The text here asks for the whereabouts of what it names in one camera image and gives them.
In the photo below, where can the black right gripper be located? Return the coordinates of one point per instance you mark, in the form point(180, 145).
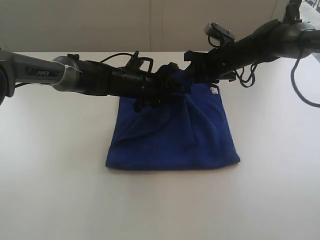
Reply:
point(222, 60)

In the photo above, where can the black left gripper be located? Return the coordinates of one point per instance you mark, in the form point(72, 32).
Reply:
point(146, 87)

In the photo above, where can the blue towel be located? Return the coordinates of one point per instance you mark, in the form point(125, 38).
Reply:
point(189, 133)

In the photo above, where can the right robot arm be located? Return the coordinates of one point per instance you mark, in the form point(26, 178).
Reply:
point(271, 41)

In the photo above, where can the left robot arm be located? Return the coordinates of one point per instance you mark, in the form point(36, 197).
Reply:
point(70, 74)

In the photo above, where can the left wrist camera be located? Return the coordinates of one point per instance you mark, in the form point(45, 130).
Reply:
point(135, 62)

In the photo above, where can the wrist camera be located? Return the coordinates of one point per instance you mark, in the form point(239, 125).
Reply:
point(135, 62)
point(214, 31)

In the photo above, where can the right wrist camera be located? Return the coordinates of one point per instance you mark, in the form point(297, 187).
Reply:
point(214, 31)

